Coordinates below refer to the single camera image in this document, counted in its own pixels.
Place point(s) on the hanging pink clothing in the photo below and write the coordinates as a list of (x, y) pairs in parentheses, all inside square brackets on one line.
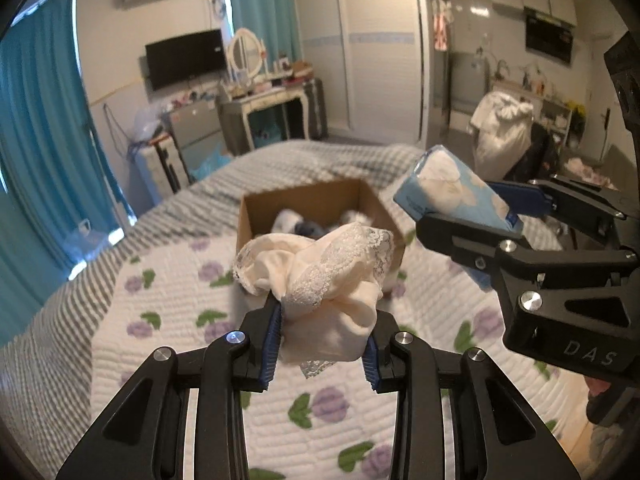
[(441, 25)]

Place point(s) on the white laundry bag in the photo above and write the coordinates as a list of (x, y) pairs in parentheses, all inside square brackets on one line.
[(500, 130)]

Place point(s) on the dark suitcase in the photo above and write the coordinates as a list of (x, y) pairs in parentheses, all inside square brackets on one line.
[(315, 110)]

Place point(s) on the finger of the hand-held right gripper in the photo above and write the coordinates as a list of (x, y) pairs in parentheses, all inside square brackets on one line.
[(550, 270), (525, 200)]

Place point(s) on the blue plastic bag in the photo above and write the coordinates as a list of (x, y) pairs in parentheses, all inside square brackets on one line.
[(212, 162)]

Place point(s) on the small grey fridge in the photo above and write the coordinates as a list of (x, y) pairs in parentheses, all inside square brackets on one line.
[(197, 130)]

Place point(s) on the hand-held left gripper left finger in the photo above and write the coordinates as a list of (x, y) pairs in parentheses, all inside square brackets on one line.
[(272, 342)]

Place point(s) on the plain white sock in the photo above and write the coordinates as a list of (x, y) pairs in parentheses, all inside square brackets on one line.
[(356, 217)]

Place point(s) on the white plastic bag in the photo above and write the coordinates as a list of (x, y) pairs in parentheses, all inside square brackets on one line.
[(92, 250)]

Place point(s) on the white sock with blue cuff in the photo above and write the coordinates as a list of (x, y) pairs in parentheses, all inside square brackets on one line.
[(292, 222)]

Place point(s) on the brown cardboard box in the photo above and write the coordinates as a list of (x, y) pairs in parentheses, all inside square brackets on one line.
[(310, 197)]

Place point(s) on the white suitcase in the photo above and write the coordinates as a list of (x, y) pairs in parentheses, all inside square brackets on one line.
[(160, 165)]

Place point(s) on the grey kitchen appliance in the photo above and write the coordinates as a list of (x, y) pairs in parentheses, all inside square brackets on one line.
[(467, 82)]

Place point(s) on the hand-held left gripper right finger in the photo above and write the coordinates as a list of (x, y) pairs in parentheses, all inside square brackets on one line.
[(371, 360)]

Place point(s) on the cream lace underwear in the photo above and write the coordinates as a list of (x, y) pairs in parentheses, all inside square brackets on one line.
[(320, 310)]

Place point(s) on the teal window curtain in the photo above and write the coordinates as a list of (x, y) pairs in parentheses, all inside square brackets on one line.
[(45, 160)]

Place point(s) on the narrow teal curtain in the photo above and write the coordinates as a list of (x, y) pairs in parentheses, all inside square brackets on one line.
[(262, 5)]

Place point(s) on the black wall television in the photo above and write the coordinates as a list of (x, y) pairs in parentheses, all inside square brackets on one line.
[(185, 59)]

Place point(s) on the oval white vanity mirror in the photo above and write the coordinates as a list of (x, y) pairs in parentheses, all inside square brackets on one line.
[(245, 54)]

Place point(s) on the light blue tissue pack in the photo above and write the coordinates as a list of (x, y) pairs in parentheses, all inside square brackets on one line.
[(450, 187)]

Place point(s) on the quilted floral blanket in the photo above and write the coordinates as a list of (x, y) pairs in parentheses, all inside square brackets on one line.
[(165, 360)]

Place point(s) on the clear plastic bag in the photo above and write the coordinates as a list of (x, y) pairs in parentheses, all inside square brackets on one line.
[(150, 122)]

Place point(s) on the black range hood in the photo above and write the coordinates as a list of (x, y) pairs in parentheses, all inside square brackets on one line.
[(549, 37)]

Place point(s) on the chair with dark garment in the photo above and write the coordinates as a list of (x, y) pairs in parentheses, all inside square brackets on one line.
[(542, 155)]

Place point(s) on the cluttered kitchen counter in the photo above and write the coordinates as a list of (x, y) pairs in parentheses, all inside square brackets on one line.
[(555, 110)]

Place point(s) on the white vanity table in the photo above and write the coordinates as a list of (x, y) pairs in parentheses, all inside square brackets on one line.
[(270, 102)]

